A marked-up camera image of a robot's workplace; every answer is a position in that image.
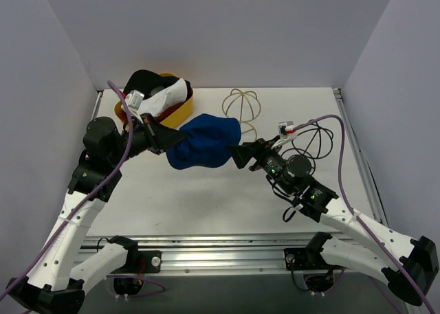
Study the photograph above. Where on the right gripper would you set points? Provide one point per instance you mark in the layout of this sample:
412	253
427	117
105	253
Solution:
256	153

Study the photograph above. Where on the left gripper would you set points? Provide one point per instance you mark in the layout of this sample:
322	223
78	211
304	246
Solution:
151	134

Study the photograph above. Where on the dark red hat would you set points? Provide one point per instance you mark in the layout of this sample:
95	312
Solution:
169	111

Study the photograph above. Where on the blue bucket hat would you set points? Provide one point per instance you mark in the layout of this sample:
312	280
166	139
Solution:
207	144

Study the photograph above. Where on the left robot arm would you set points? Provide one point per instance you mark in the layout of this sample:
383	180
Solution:
53	283

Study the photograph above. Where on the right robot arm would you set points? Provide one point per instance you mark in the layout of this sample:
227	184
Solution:
407	266

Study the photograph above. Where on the yellow bin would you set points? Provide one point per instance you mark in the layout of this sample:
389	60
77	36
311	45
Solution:
180	115

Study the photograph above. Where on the white hat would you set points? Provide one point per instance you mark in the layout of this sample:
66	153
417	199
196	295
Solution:
164	99

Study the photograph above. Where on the black cap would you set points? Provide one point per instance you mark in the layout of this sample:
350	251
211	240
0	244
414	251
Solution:
148	83

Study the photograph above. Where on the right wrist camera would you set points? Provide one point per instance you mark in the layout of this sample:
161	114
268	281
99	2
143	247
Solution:
286	133

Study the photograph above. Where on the gold wire hat stand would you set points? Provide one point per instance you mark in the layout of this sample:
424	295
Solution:
245	107

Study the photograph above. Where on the black wire hat stand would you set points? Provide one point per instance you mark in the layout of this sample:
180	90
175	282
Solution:
314	142

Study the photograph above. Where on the aluminium rail frame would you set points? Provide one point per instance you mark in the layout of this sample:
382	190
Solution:
221	220

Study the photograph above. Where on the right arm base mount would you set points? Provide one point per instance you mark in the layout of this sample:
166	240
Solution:
296	258

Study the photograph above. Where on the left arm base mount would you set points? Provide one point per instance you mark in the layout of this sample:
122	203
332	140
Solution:
148	262

